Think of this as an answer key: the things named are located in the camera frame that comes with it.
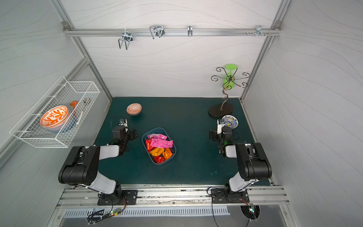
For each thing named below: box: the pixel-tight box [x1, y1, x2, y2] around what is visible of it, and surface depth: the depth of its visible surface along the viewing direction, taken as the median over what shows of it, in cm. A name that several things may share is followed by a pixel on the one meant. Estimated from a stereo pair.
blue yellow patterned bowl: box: [222, 114, 239, 130], surface depth 106 cm
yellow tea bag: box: [150, 147, 165, 157], surface depth 86 cm
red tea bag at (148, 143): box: [145, 138, 156, 153], surface depth 88 cm
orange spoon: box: [69, 101, 79, 109], surface depth 76 cm
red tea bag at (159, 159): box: [153, 155, 166, 164], surface depth 85 cm
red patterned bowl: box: [126, 102, 143, 116], surface depth 113 cm
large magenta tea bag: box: [147, 133, 168, 140], surface depth 93 cm
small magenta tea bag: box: [150, 138, 174, 148], surface depth 87 cm
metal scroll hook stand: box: [208, 67, 251, 118], surface depth 103 cm
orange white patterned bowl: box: [39, 105, 70, 131], surface depth 64 cm
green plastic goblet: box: [223, 63, 238, 90], surface depth 92 cm
